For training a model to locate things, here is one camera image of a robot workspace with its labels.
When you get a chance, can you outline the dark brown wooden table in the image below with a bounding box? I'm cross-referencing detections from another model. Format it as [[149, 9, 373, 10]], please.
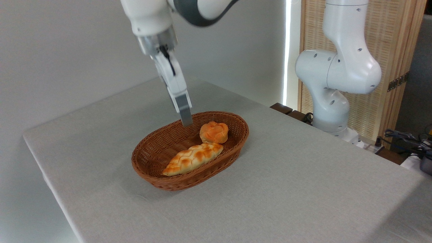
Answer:
[[270, 103, 410, 166]]

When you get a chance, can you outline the black cable bundle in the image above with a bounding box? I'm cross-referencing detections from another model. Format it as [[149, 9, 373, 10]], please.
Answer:
[[384, 129, 432, 160]]

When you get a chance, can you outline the white power strip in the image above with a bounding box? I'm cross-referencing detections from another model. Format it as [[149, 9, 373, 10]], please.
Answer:
[[363, 140, 385, 154]]

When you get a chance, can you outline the long braided bread loaf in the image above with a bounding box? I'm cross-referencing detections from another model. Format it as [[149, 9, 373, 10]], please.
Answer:
[[162, 142, 224, 177]]

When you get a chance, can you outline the grey tablecloth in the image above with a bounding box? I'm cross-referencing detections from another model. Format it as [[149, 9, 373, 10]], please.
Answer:
[[23, 76, 432, 243]]

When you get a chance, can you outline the dark metal screen hinge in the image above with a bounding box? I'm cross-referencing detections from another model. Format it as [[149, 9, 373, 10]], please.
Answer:
[[387, 72, 409, 92]]

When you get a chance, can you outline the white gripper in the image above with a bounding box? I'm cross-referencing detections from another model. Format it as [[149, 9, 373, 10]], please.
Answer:
[[151, 50, 193, 128]]

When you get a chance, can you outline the round knotted bread roll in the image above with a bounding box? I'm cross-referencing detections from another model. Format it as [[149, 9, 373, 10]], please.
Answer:
[[199, 121, 229, 144]]

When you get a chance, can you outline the light wooden slatted screen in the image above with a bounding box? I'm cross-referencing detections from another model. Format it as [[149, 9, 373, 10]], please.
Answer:
[[298, 0, 428, 149]]

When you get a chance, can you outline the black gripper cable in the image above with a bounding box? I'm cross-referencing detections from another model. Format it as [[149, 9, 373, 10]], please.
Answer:
[[159, 46, 177, 77]]

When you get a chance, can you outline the brown oval wicker basket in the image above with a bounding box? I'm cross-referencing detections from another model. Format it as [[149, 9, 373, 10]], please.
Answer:
[[131, 111, 250, 191]]

